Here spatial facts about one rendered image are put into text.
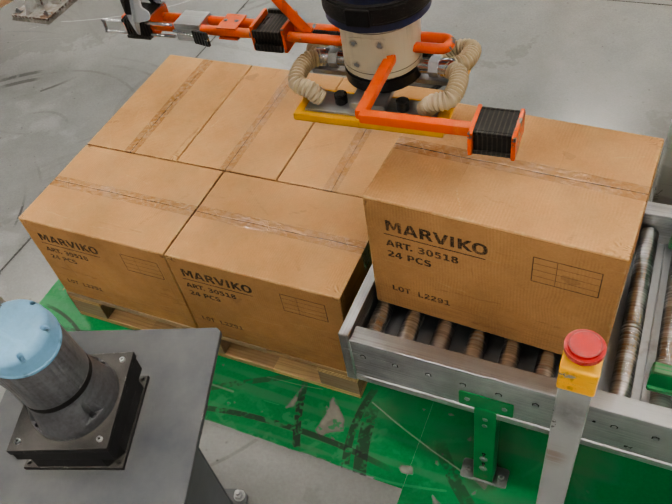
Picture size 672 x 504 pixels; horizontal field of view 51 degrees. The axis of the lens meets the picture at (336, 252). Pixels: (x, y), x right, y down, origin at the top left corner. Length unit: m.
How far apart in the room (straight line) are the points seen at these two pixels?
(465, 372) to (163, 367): 0.72
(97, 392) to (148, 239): 0.87
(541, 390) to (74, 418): 1.03
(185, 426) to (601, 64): 2.79
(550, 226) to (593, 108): 1.93
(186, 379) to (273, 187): 0.88
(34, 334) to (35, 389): 0.11
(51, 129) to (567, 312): 2.98
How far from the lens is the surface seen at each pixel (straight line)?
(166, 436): 1.62
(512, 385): 1.75
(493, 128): 1.26
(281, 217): 2.23
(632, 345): 1.91
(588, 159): 1.75
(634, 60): 3.81
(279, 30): 1.63
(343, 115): 1.55
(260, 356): 2.56
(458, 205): 1.62
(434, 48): 1.51
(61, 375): 1.46
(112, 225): 2.42
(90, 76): 4.32
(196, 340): 1.73
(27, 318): 1.43
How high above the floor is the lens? 2.09
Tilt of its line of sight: 48 degrees down
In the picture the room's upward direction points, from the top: 11 degrees counter-clockwise
